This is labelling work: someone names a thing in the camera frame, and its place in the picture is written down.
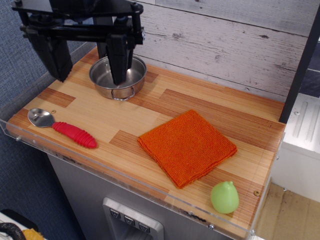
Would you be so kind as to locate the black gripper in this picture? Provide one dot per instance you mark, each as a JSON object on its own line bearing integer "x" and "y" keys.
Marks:
{"x": 114, "y": 22}

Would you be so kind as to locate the orange knitted cloth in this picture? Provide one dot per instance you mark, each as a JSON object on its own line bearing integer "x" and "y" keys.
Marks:
{"x": 187, "y": 147}

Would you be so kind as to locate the small steel pot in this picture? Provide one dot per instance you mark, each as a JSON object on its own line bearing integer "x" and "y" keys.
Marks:
{"x": 118, "y": 85}

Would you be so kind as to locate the grey cabinet with button panel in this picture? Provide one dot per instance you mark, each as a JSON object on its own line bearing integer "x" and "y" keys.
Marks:
{"x": 106, "y": 210}

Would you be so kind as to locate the yellow object bottom left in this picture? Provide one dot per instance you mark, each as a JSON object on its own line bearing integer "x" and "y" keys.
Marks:
{"x": 31, "y": 234}

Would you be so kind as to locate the green plastic pear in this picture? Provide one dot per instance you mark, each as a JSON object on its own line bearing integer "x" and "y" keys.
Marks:
{"x": 224, "y": 197}

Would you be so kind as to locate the clear acrylic table guard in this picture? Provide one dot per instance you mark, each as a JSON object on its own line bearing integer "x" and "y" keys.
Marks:
{"x": 251, "y": 122}

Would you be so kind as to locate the white ridged appliance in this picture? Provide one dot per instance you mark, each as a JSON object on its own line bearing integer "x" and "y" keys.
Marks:
{"x": 297, "y": 163}

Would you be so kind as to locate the dark vertical post left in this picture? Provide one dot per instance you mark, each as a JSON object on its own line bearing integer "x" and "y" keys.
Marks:
{"x": 102, "y": 50}

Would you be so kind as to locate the dark vertical post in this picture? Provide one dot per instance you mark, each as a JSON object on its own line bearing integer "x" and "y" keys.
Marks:
{"x": 102, "y": 50}
{"x": 304, "y": 62}

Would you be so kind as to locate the red-handled metal spoon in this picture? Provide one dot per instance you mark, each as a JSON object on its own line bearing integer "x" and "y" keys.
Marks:
{"x": 43, "y": 119}

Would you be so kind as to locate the dark vertical post right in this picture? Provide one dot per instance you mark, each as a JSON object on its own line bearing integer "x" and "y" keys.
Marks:
{"x": 304, "y": 62}

